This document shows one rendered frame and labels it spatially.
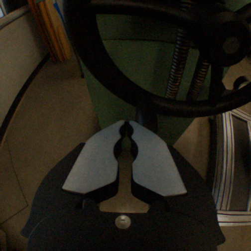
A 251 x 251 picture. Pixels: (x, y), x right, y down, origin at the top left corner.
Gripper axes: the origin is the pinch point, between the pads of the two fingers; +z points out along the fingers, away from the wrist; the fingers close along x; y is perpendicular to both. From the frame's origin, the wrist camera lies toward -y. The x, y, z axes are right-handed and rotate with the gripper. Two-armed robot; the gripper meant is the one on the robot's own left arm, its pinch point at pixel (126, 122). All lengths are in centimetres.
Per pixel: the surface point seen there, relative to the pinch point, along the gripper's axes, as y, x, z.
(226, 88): -0.3, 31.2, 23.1
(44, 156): 57, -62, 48
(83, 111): 37, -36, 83
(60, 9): -47, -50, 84
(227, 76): -3.8, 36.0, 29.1
